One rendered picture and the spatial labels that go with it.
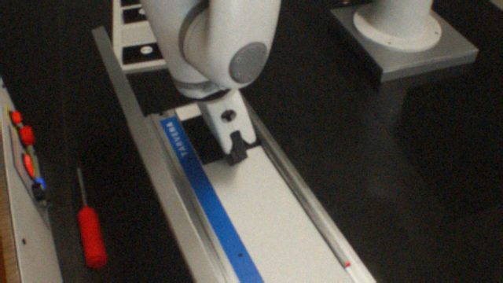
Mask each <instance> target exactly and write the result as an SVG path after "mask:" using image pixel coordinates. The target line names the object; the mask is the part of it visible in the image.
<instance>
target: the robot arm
mask: <svg viewBox="0 0 503 283"><path fill-rule="evenodd" d="M432 1H433V0H373V3H371V4H368V5H366V6H363V7H361V8H360V9H359V10H358V11H357V12H356V13H355V14H354V19H353V27H354V29H355V31H356V32H357V33H358V34H359V35H360V36H361V37H362V39H364V40H365V41H367V42H369V43H372V44H373V45H375V46H379V47H381V48H384V49H387V50H390V51H395V52H405V53H409V52H417V51H422V50H423V51H425V50H429V49H431V48H432V47H434V46H435V45H436V44H437V42H438V41H439V38H440V35H441V27H440V26H439V24H438V22H437V21H436V20H435V18H434V17H432V16H431V15H430V14H431V4H432ZM139 2H140V4H141V7H142V9H143V11H144V13H145V16H146V18H147V20H148V22H149V25H150V27H151V29H152V32H153V34H154V36H155V38H156V41H157V43H158V45H159V48H160V51H161V53H162V55H163V58H164V60H165V62H166V64H167V66H168V70H169V72H170V74H171V77H172V79H173V81H174V84H175V87H176V88H177V90H178V91H179V93H182V94H184V95H185V96H186V97H187V98H189V99H190V100H193V101H195V102H196V105H198V108H199V110H200V112H201V114H202V116H203V118H204V120H205V122H206V124H207V125H208V127H209V129H210V130H211V133H212V134H213V135H214V136H215V138H216V139H217V141H218V143H219V145H220V146H221V149H222V152H223V155H224V157H225V160H227V161H228V164H229V165H230V166H233V165H234V164H238V163H240V162H242V161H243V160H246V159H247V158H248V154H247V151H246V148H245V146H244V141H243V139H244V140H245V141H247V142H248V144H251V143H252V142H254V141H255V140H256V136H255V132H254V129H253V127H252V125H251V122H250V119H249V118H248V113H247V110H246V108H245V106H244V102H243V100H242V97H241V95H240V92H238V89H237V88H241V87H244V86H247V85H248V84H250V83H251V82H253V81H254V80H255V79H256V78H257V77H258V75H259V73H260V72H261V71H262V69H263V66H264V64H265V63H266V60H267V58H268V56H269V53H270V49H271V46H272V41H273V39H274V33H275V29H276V25H277V17H278V14H279V9H280V4H281V0H139Z"/></svg>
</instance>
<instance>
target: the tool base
mask: <svg viewBox="0 0 503 283"><path fill-rule="evenodd" d="M238 92H240V90H238ZM240 95H241V97H242V100H243V102H244V106H245V108H246V110H247V113H248V115H249V118H250V119H251V121H253V122H254V124H255V125H256V126H257V128H258V129H259V132H260V133H261V135H262V136H263V137H264V138H265V139H266V140H267V142H268V144H269V146H270V147H271V149H272V150H273V151H274V153H275V154H276V156H277V158H279V160H280V161H281V162H282V164H283V165H284V166H285V168H286V171H287V172H288V173H289V174H290V176H291V177H292V179H294V181H295V182H296V185H297V186H298V187H299V189H300V190H301V192H302V193H303V195H304V196H305V197H306V199H307V201H308V202H309V204H311V206H312V207H313V209H314V210H315V211H316V212H317V214H318V216H319V217H320V219H321V220H322V222H323V223H324V225H325V227H326V228H327V229H328V231H329V232H330V233H331V235H332V237H333V238H334V239H335V241H336V243H337V244H338V245H339V246H340V248H341V249H342V251H343V253H344V254H345V255H346V257H347V258H348V259H349V261H350V262H351V264H350V266H348V267H347V268H346V269H344V268H343V266H342V265H341V263H340V261H339V260H338V259H337V258H336V256H335V254H334V253H333V250H332V249H331V248H330V247H329V245H328V243H327V242H326V240H325V239H324V238H323V236H322V235H321V233H320V231H319V230H318V228H317V227H316V226H315V225H314V224H313V223H312V221H311V220H310V217H309V215H308V214H307V213H306V211H305V210H304V208H303V206H302V205H301V204H300V202H299V201H298V199H297V197H296V195H295V194H293V192H292V191H291V190H290V188H289V187H288V185H287V183H286V181H285V180H284V179H283V177H282V176H281V174H280V172H278V171H277V168H276V167H275V166H274V164H273V162H272V161H271V160H270V158H269V157H268V155H267V153H266V151H264V150H263V148H262V146H260V147H261V149H262V150H263V152H264V153H265V154H266V155H267V157H268V158H269V160H270V162H271V163H272V164H273V166H274V167H275V170H276V171H277V173H278V174H279V175H280V176H281V177H282V179H283V180H284V181H285V183H286V186H287V187H288V188H289V190H290V191H291V193H292V195H293V196H295V198H296V200H297V201H298V203H299V205H300V206H301V207H302V209H303V210H304V211H305V213H306V214H307V216H308V218H309V220H310V221H311V223H312V224H313V226H315V228H316V229H317V231H318V232H319V233H320V235H321V236H322V238H323V239H324V241H325V243H326V244H327V245H328V247H329V248H330V250H331V252H332V254H333V255H334V256H335V258H336V259H337V261H338V262H339V264H340V265H341V267H342V268H343V270H344V271H345V273H346V274H347V276H348V277H349V278H350V279H351V281H352V282H353V283H376V282H375V281H374V280H373V278H372V277H371V275H370V274H369V272H368V271H367V269H366V268H365V266H364V264H363V263H362V261H361V260H360V259H359V258H358V256H357V255H356V253H355V252H354V250H353V249H352V247H351V246H350V245H349V244H348V242H347V241H346V239H345V238H344V237H343V235H342V233H341V232H340V231H339V230H338V228H337V227H336V224H335V223H334V222H333V221H332V220H331V219H330V218H329V216H328V215H327V213H326V212H325V210H324V209H323V207H322V206H321V205H320V204H319V201H318V199H317V198H316V197H315V195H314V194H313V193H312V192H311V190H310V188H308V187H307V184H306V183H305V182H304V181H303V179H302V178H301V176H300V175H299V173H298V172H297V171H296V169H295V167H294V166H293V165H292V164H291V163H290V161H289V160H288V158H287V157H286V155H285V154H284V152H283V151H282V149H281V148H280V146H279V145H277V143H276V142H275V140H274V138H273V137H272V136H271V134H270V132H269V131H268V130H267V128H266V126H264V125H263V123H262V122H261V120H260V119H259V117H258V116H257V114H256V113H255V111H254V110H253V108H251V107H250V105H249V103H248V102H247V101H246V99H245V98H244V96H243V95H242V93H241V92H240ZM162 113H163V116H159V113H157V114H150V116H148V117H146V118H145V120H146V122H147V124H148V125H149V129H150V131H151V133H152V136H153V138H154V140H155V142H156V145H157V147H158V149H159V151H160V154H161V156H162V157H163V161H164V162H165V164H166V165H167V168H168V170H169V172H170V175H171V177H172V179H173V181H174V184H175V186H176V189H177V191H178V192H179V193H180V196H181V198H182V200H183V202H184V205H185V208H186V210H187V212H188V213H189V217H190V218H191V219H192V221H193V224H194V226H195V228H196V231H197V233H198V234H199V236H200V240H201V242H202V244H203V245H204V247H205V248H206V251H207V253H208V255H209V257H210V259H211V262H212V264H213V267H214V268H215V272H217V274H218V276H219V278H220V280H221V282H222V283H239V282H238V280H237V278H236V276H235V274H233V271H232V270H231V268H230V266H229V264H228V262H227V259H226V257H225V255H224V253H223V251H222V249H221V247H219V245H218V242H217V240H216V238H215V235H214V233H213V231H212V229H211V227H210V225H209V223H208V222H207V220H206V219H205V216H204V213H203V212H202V210H201V208H200V205H199V204H198V202H197V199H196V196H194V194H193V191H192V190H191V188H190V186H189V183H188V181H187V179H186V177H185V175H184V173H183V170H182V169H181V168H180V166H179V164H178V161H177V160H176V157H175V155H174V152H173V150H172V148H171V146H170V143H169V141H168V140H167V137H165V135H164V133H163V131H162V128H161V126H160V124H159V121H160V120H161V119H166V118H169V117H172V116H174V115H176V114H175V112H174V108H173V109H171V110H168V111H166V112H162ZM127 125H128V128H129V132H130V135H131V137H132V139H133V142H134V145H135V148H136V150H137V152H138V155H139V157H140V159H141V162H142V163H143V165H144V168H145V171H146V173H147V176H148V178H149V181H150V183H151V186H152V188H153V192H154V193H155V196H156V199H158V201H159V203H160V206H161V209H162V212H163V215H164V217H165V219H166V221H167V224H168V227H169V229H171V232H172V235H173V237H174V240H175V242H176V245H177V246H178V250H179V252H180V255H181V256H182V258H183V260H184V262H185V265H186V267H187V270H188V272H189V275H190V277H191V279H192V281H193V283H196V279H195V278H194V277H193V274H192V271H191V270H190V268H189V264H188V263H187V260H186V258H185V255H184V253H183V251H182V250H181V248H180V244H179V243H178V239H177V237H176V235H175V233H174V230H173V228H172V225H171V224H170V222H169V219H168V217H167V214H166V212H165V210H164V208H163V204H162V202H161V200H160V197H159V195H157V192H156V188H155V186H154V185H153V182H152V179H151V177H150V174H149V171H148V169H147V167H146V165H145V161H144V159H143V157H142V156H141V154H140V151H139V149H138V146H137V143H136V141H135V139H134V136H133V134H132V132H131V129H130V125H129V123H127Z"/></svg>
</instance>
